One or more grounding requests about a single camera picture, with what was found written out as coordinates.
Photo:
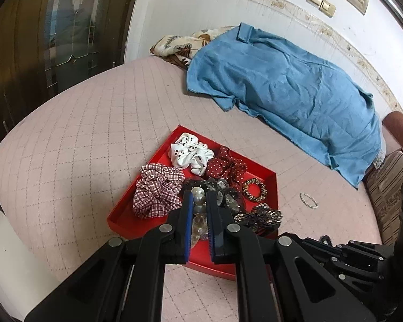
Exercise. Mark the floral patterned cloth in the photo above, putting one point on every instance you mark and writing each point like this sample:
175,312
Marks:
178,45

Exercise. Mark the blue cloth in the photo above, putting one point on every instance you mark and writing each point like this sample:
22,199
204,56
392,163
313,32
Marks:
282,87

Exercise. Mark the translucent grey claw clip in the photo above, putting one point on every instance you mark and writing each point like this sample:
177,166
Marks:
198,223

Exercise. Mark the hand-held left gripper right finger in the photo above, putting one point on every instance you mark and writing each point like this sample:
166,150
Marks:
211,228

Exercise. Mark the white quilted cloth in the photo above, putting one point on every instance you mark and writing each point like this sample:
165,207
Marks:
379,161

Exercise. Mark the red tray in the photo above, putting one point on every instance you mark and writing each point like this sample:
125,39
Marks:
262,177

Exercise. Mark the red polka dot scrunchie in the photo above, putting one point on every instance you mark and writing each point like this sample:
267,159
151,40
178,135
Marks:
221,166

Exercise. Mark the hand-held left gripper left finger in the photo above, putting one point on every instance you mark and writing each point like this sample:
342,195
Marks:
188,228

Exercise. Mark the red plaid scrunchie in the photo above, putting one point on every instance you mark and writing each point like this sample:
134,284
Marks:
154,191

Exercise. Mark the dark wooden glass door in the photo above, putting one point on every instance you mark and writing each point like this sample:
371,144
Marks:
37,40

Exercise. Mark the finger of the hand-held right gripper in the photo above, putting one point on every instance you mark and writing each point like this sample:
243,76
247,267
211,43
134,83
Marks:
332,258
366,253

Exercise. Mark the black sheer dotted scrunchie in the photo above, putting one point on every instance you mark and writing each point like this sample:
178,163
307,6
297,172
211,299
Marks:
226,193

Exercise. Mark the striped sofa cushion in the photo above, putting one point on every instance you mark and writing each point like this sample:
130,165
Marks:
389,191

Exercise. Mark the brown sofa armrest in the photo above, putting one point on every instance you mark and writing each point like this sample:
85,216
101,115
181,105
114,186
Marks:
398,125

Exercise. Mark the leopard print scrunchie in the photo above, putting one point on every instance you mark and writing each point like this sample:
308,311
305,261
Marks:
247,191

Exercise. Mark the white cherry print scrunchie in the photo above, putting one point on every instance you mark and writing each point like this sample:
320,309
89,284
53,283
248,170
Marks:
188,156

